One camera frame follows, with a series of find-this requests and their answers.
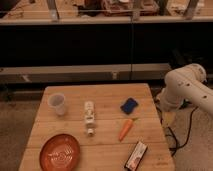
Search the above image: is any blue sponge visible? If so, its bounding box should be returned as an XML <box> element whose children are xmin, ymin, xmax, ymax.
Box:
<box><xmin>120</xmin><ymin>98</ymin><xmax>138</xmax><ymax>114</ymax></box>

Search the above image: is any black cable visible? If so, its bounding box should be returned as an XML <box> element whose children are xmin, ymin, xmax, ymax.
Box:
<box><xmin>153</xmin><ymin>96</ymin><xmax>200</xmax><ymax>157</ymax></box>

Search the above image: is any orange plate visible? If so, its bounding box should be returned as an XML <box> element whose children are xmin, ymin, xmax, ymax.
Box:
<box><xmin>39</xmin><ymin>134</ymin><xmax>80</xmax><ymax>171</ymax></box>

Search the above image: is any black and grey shelf unit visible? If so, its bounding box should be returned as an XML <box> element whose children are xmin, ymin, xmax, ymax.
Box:
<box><xmin>0</xmin><ymin>0</ymin><xmax>213</xmax><ymax>84</ymax></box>

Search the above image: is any white plastic bottle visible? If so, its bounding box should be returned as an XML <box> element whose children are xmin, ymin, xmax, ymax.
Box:
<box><xmin>84</xmin><ymin>101</ymin><xmax>95</xmax><ymax>136</ymax></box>

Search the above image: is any wooden table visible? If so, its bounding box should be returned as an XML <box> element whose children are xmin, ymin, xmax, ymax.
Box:
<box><xmin>19</xmin><ymin>84</ymin><xmax>175</xmax><ymax>171</ymax></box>

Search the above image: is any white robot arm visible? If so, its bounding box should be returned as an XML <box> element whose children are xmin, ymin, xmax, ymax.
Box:
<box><xmin>159</xmin><ymin>63</ymin><xmax>213</xmax><ymax>118</ymax></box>

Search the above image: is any orange carrot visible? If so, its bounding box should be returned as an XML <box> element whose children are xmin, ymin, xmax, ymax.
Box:
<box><xmin>118</xmin><ymin>118</ymin><xmax>136</xmax><ymax>141</ymax></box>

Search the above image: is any black chocolate bar box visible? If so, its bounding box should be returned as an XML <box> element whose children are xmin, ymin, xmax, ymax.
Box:
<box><xmin>124</xmin><ymin>141</ymin><xmax>148</xmax><ymax>171</ymax></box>

